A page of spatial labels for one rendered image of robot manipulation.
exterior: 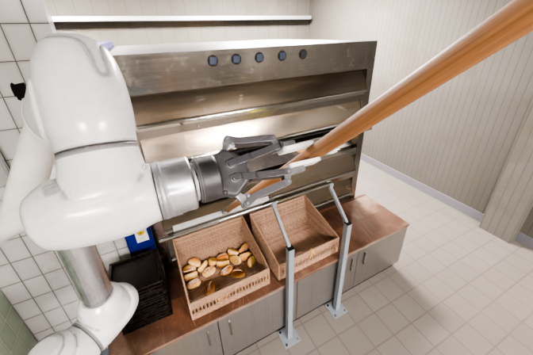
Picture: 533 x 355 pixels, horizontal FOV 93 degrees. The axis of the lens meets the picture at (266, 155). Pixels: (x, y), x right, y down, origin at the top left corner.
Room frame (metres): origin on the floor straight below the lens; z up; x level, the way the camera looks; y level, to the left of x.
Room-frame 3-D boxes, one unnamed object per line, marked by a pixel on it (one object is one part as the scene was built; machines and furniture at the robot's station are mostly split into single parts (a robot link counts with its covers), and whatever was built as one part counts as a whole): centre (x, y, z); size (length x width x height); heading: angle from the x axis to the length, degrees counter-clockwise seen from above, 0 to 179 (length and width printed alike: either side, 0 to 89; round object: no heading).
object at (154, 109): (1.80, -0.05, 1.80); 1.79 x 0.11 x 0.19; 116
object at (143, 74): (1.83, -0.04, 1.99); 1.80 x 0.08 x 0.21; 116
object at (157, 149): (1.80, -0.05, 1.54); 1.79 x 0.11 x 0.19; 116
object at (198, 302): (1.31, 0.35, 0.72); 0.56 x 0.49 x 0.28; 116
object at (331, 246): (1.58, -0.20, 0.72); 0.56 x 0.49 x 0.28; 117
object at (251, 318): (1.50, -0.08, 0.29); 2.42 x 0.56 x 0.58; 116
